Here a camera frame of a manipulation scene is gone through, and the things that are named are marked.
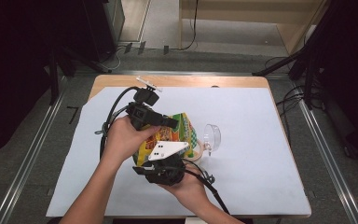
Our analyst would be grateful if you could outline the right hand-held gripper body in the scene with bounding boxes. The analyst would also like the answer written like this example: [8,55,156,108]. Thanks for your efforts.
[144,140,190,187]

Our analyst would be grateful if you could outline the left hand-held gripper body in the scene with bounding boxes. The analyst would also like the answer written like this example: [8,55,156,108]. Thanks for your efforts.
[125,76,165,131]

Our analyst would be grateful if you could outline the yellow green refill pouch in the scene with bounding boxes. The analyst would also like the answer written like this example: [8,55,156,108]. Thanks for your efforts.
[132,112,199,167]

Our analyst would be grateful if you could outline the person's right hand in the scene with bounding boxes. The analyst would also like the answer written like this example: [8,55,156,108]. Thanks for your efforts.
[158,163,211,213]

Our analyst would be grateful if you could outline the person's left hand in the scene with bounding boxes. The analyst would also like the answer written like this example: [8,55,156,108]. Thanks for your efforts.
[102,115,161,164]

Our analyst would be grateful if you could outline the white table mat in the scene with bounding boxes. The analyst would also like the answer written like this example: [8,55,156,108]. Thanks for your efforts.
[46,86,312,217]

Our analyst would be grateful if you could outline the black metal stand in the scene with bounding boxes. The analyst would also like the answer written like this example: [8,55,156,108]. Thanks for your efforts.
[47,46,107,105]
[251,0,335,110]

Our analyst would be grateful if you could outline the black cabinet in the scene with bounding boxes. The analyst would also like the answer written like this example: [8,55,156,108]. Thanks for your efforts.
[55,0,126,63]

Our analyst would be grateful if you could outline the light wooden shelf unit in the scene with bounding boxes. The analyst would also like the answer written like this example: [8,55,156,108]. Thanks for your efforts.
[178,0,328,56]

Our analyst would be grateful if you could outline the dark curtain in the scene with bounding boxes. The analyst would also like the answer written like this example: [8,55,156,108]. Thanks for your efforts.
[307,0,358,163]
[0,0,87,163]

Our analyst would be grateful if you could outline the left hand-held gripper black cable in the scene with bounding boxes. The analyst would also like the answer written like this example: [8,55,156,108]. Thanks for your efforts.
[94,86,138,161]

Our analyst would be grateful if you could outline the hand-held gripper black cable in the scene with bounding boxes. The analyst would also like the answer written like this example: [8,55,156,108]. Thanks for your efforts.
[94,86,138,161]
[181,158,231,217]

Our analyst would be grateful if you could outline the right hand-held gripper black cable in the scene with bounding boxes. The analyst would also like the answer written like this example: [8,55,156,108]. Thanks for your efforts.
[181,158,231,217]

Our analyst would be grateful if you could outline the aluminium floor rail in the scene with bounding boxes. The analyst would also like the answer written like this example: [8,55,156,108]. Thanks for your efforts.
[74,69,293,77]
[0,92,67,224]
[297,98,358,224]

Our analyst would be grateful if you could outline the white floor cable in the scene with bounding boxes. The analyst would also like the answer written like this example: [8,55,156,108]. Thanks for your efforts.
[101,46,129,71]

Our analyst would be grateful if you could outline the hanging black cable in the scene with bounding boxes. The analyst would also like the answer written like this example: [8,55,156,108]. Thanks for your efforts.
[171,0,200,51]

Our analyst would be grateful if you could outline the black floor cable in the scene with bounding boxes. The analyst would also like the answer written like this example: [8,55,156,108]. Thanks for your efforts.
[264,55,291,70]
[275,84,306,146]

